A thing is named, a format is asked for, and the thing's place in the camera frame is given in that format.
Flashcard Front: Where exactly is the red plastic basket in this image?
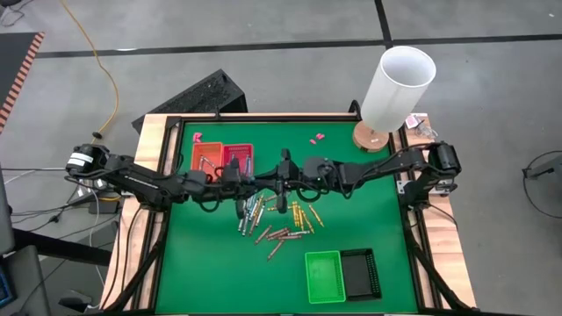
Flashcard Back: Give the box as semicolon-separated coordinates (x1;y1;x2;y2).
221;143;255;179

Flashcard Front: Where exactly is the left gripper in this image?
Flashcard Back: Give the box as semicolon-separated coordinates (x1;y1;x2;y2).
209;157;263;220

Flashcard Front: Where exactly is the grey power strip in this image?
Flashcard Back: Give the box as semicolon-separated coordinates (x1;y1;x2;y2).
65;177;111;207

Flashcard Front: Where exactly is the orange plastic basket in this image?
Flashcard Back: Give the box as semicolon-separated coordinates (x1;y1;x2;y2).
191;141;225;183

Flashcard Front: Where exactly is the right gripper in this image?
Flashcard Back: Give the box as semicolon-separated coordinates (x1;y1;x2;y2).
262;147;337;215

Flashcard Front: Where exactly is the white lamp wooden base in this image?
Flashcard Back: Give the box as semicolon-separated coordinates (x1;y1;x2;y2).
351;46;437;154

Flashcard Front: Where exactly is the pink card packet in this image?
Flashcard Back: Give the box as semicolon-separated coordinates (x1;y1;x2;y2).
404;112;429;130

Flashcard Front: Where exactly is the black power box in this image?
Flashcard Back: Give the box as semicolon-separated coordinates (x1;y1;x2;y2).
87;197;122;215

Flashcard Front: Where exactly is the green table mat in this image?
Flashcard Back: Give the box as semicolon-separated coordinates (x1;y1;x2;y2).
155;121;419;314

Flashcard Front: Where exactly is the black plastic basket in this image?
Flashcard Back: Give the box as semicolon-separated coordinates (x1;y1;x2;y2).
340;248;383;303

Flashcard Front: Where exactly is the coiled clear cable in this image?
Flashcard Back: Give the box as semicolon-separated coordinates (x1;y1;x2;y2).
416;122;439;140

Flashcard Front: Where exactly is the black foam case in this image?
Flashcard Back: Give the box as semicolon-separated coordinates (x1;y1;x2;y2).
131;68;249;135

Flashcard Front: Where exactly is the green plastic basket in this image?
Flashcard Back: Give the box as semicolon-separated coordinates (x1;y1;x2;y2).
304;250;347;305

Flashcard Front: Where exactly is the yellow extension cable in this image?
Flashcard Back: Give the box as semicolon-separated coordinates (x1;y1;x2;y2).
58;0;120;144

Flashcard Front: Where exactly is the black mat striped edge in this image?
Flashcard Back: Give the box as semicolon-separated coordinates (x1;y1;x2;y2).
0;32;46;133

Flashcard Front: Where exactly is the black aluminium table frame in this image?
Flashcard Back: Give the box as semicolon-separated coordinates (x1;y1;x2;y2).
104;99;479;316

